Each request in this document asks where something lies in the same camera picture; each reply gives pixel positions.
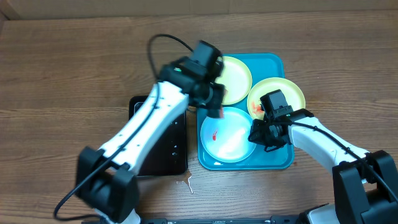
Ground green orange sponge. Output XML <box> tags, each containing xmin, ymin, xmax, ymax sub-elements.
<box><xmin>206</xmin><ymin>90</ymin><xmax>228</xmax><ymax>118</ymax></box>

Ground black water tray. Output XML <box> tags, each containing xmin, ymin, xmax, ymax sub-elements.
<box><xmin>139</xmin><ymin>112</ymin><xmax>188</xmax><ymax>176</ymax></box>

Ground yellow plate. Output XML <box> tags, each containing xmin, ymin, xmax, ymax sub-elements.
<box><xmin>247</xmin><ymin>77</ymin><xmax>305</xmax><ymax>119</ymax></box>
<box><xmin>215</xmin><ymin>56</ymin><xmax>252</xmax><ymax>105</ymax></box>

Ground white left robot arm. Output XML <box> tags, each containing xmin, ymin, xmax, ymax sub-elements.
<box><xmin>73</xmin><ymin>62</ymin><xmax>224</xmax><ymax>223</ymax></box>

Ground light blue plate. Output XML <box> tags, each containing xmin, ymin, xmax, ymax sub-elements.
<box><xmin>200</xmin><ymin>107</ymin><xmax>256</xmax><ymax>163</ymax></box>

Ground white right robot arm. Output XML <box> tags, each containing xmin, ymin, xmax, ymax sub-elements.
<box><xmin>248</xmin><ymin>109</ymin><xmax>397</xmax><ymax>223</ymax></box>

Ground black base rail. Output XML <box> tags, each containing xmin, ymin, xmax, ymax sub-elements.
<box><xmin>141</xmin><ymin>215</ymin><xmax>308</xmax><ymax>224</ymax></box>

